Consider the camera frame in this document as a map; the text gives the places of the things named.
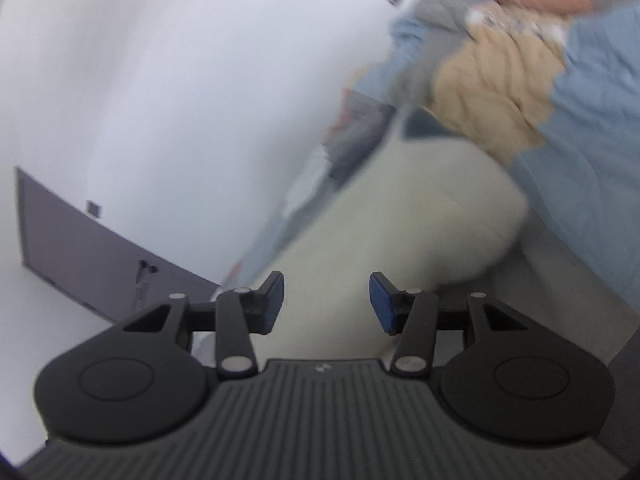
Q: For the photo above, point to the grey wall switch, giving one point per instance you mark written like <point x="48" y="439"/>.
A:
<point x="94" y="208"/>

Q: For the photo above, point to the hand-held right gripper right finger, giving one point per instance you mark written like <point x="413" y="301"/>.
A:
<point x="384" y="305"/>

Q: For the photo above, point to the grey door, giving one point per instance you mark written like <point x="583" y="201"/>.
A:
<point x="75" y="250"/>

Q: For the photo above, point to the cream sweater with blue stripes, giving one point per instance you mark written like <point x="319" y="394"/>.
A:
<point x="425" y="220"/>

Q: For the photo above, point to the patchwork quilt bed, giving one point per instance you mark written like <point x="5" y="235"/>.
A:
<point x="575" y="110"/>

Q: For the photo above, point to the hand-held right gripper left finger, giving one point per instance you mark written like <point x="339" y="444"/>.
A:
<point x="272" y="305"/>

